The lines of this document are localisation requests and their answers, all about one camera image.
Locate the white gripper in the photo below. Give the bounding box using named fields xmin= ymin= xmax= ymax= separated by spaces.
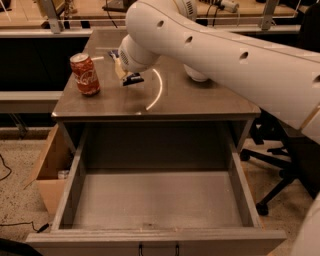
xmin=114 ymin=35 xmax=159 ymax=79

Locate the dark blue rxbar snack bar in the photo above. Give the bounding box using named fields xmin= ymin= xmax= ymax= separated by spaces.
xmin=122 ymin=73 xmax=144 ymax=86

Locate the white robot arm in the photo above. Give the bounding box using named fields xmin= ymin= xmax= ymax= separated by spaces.
xmin=115 ymin=0 xmax=320 ymax=143

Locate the grey cabinet counter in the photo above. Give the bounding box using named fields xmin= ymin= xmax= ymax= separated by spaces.
xmin=51 ymin=27 xmax=262 ymax=154

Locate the grey open top drawer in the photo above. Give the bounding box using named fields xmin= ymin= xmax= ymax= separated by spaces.
xmin=27 ymin=122 xmax=286 ymax=256

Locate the red coca-cola can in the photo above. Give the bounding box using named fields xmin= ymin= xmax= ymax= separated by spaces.
xmin=70 ymin=53 xmax=100 ymax=96

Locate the black monitor stand base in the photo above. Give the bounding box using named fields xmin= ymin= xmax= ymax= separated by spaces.
xmin=102 ymin=0 xmax=136 ymax=12

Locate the white ceramic bowl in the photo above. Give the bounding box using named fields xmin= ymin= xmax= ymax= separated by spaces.
xmin=184 ymin=65 xmax=208 ymax=82

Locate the cardboard box on floor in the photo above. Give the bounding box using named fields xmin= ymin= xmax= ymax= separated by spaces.
xmin=25 ymin=125 xmax=72 ymax=215

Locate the white power adapter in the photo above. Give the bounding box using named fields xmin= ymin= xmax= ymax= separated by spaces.
xmin=219 ymin=0 xmax=239 ymax=13

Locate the black office chair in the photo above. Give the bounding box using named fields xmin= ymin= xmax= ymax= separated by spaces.
xmin=240 ymin=3 xmax=320 ymax=216

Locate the black floor cable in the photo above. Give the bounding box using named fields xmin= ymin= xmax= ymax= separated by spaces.
xmin=0 ymin=153 xmax=51 ymax=234

